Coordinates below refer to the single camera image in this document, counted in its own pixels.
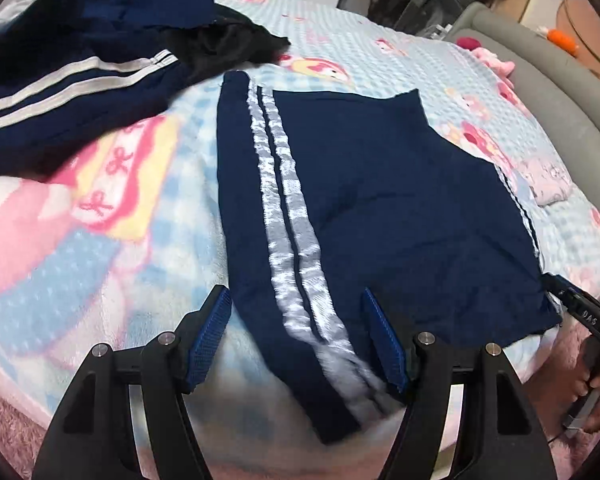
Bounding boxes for navy striped shorts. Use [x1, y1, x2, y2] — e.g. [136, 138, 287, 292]
[216, 72, 559, 443]

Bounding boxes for pink fluffy robe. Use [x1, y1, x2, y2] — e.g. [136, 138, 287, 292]
[524, 321, 600, 479]

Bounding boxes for folded pink cartoon garment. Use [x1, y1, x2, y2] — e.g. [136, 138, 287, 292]
[516, 157, 573, 207]

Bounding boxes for blue checkered cartoon blanket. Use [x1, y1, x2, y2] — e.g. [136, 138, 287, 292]
[0, 0, 600, 478]

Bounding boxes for grey padded headboard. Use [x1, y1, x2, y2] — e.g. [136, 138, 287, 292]
[444, 0, 600, 271]

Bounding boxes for pink plush toy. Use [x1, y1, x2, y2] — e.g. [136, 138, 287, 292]
[455, 36, 516, 80]

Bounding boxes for orange carrot toy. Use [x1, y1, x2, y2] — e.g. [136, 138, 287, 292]
[536, 26, 579, 58]

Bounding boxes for navy striped jacket pile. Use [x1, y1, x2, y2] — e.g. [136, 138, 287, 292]
[0, 0, 215, 176]

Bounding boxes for black garment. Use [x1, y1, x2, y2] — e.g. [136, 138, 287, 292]
[162, 3, 291, 84]

